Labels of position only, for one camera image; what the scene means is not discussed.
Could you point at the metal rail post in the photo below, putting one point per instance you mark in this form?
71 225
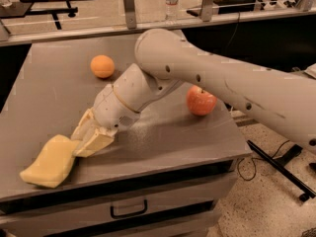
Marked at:
206 9
129 11

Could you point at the black metal stand base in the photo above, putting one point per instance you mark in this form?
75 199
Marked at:
279 164

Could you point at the grey drawer cabinet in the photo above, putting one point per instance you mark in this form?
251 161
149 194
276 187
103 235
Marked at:
181 164

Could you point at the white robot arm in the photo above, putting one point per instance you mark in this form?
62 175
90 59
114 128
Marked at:
284 102

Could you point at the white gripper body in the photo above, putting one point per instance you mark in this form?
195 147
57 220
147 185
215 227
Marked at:
111 111

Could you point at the yellow curved sponge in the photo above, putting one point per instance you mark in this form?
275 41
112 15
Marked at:
53 163

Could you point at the right metal rail post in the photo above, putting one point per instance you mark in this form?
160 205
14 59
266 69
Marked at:
206 9

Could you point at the left metal rail post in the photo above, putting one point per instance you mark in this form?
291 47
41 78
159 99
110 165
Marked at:
129 11

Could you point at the orange fruit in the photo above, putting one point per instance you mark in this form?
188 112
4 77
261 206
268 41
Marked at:
102 66

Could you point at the black drawer handle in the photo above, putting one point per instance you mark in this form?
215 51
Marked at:
128 208

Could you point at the black background chair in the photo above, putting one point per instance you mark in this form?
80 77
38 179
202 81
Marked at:
226 7

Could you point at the red apple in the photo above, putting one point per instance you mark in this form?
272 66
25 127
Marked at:
200 102

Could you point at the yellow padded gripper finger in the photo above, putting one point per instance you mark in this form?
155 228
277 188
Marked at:
92 140
85 128

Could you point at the clear plastic water bottle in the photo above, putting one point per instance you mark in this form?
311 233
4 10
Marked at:
171 7

